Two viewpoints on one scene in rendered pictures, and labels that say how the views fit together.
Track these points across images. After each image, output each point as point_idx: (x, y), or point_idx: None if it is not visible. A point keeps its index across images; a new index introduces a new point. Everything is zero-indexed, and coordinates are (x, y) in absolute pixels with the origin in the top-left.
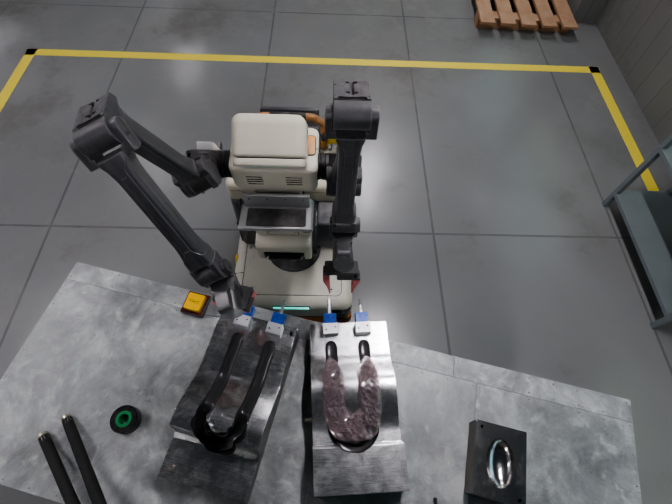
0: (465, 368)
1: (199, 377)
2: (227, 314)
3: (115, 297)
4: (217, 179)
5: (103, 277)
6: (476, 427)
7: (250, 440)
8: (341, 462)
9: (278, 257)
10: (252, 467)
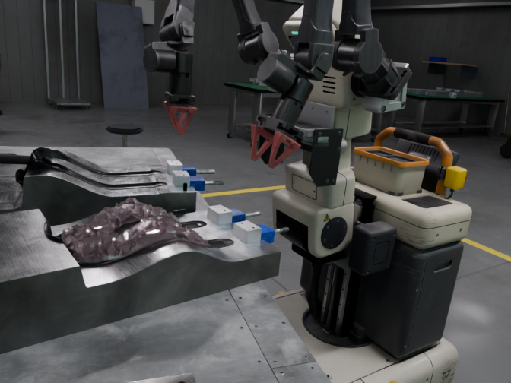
0: (307, 382)
1: (96, 166)
2: (147, 56)
3: (152, 159)
4: (266, 45)
5: (165, 154)
6: (171, 375)
7: (34, 172)
8: (24, 226)
9: (284, 226)
10: (4, 207)
